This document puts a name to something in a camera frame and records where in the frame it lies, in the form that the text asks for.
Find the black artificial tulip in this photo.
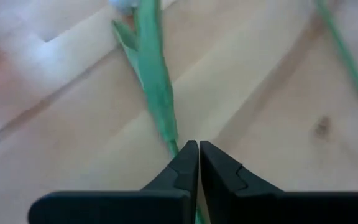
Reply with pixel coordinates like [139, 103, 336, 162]
[315, 0, 358, 115]

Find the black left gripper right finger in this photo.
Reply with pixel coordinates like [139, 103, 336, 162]
[199, 140, 358, 224]

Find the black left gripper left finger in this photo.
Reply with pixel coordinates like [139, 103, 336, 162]
[27, 139, 200, 224]

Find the white artificial tulip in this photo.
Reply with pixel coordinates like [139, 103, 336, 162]
[109, 0, 206, 224]

